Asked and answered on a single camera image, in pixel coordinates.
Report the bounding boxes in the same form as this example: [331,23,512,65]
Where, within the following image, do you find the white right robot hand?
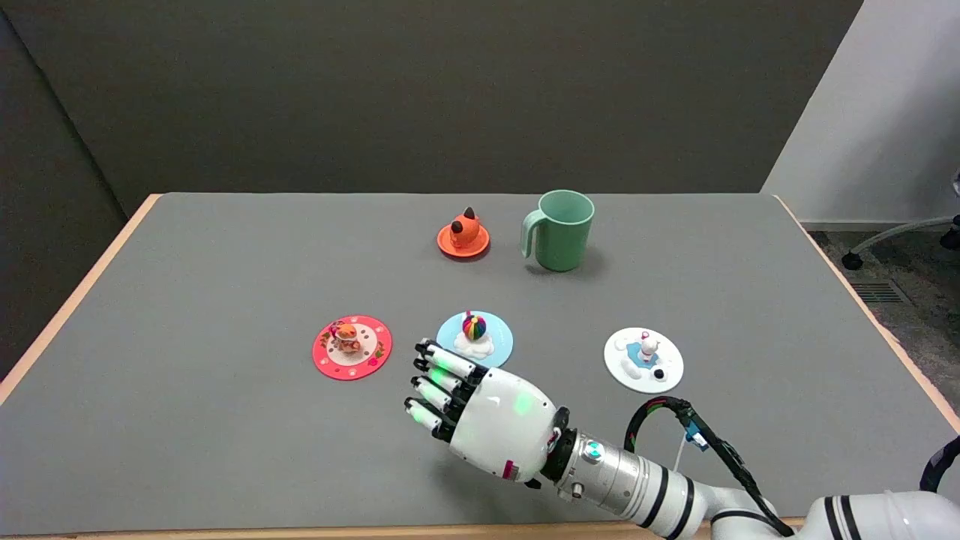
[404,339,571,490]

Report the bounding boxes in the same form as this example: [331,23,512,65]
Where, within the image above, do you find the white lid with bear figure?
[604,328,685,394]

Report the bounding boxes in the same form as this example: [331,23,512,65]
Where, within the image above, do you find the blue lid with rainbow ball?
[436,310,515,374]

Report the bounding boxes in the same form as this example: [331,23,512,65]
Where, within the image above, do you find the red lid with figure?
[312,315,393,381]

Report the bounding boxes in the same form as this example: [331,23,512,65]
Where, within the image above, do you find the orange lid with cat ears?
[437,206,491,260]

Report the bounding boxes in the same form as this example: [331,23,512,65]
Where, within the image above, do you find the green plastic mug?
[520,190,596,272]

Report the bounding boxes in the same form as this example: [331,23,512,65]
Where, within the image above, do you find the floor vent grille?
[851,281,910,305]

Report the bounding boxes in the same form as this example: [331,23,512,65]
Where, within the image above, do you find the grey office chair base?
[841,171,960,271]

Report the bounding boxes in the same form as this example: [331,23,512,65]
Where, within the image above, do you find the black cable loop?
[920,435,960,494]

